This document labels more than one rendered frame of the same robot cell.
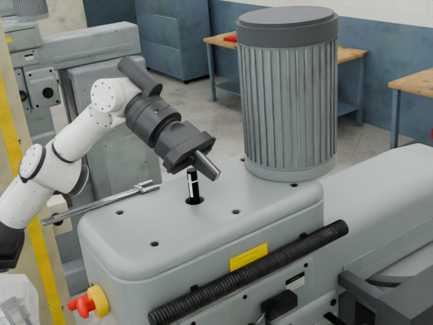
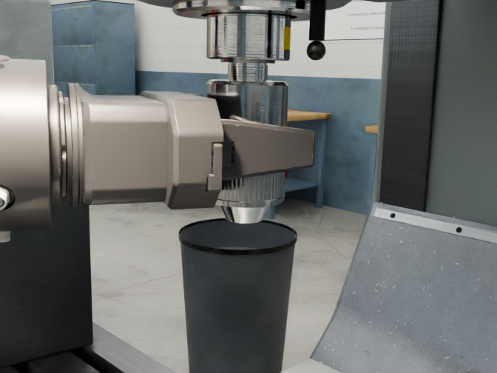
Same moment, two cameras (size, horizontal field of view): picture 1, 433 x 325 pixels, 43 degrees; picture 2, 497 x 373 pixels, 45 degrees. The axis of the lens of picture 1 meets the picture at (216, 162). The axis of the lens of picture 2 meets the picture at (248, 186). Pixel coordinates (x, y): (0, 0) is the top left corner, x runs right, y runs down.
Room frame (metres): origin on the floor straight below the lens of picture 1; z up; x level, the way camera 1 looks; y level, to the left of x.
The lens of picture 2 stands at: (0.60, 0.12, 1.28)
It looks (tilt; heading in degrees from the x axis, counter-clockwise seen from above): 11 degrees down; 348
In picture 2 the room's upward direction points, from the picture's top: 1 degrees clockwise
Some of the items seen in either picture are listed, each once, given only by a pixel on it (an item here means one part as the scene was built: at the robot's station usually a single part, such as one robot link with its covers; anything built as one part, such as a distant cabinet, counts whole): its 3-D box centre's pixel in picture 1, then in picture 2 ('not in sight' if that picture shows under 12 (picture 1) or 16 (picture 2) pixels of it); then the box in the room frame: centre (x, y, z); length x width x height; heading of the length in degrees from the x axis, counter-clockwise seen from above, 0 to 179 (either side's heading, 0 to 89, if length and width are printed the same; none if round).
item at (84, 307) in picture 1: (86, 306); not in sight; (0.81, 0.27, 1.76); 0.04 x 0.03 x 0.04; 32
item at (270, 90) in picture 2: not in sight; (247, 89); (0.95, 0.05, 1.26); 0.05 x 0.05 x 0.01
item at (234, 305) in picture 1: (221, 278); not in sight; (0.97, 0.01, 1.68); 0.34 x 0.24 x 0.10; 122
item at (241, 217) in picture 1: (204, 231); not in sight; (0.96, 0.04, 1.81); 0.47 x 0.26 x 0.16; 122
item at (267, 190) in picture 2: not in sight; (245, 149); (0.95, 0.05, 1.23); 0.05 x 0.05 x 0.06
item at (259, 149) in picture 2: not in sight; (262, 150); (0.92, 0.05, 1.23); 0.06 x 0.02 x 0.03; 97
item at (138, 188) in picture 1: (101, 202); not in sight; (0.97, 0.24, 1.89); 0.24 x 0.04 x 0.01; 120
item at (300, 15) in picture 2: not in sight; (249, 9); (0.95, 0.05, 1.31); 0.09 x 0.09 x 0.01
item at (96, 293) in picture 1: (98, 301); not in sight; (0.83, 0.25, 1.76); 0.06 x 0.02 x 0.06; 32
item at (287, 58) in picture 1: (288, 92); not in sight; (1.08, -0.16, 2.05); 0.20 x 0.20 x 0.32
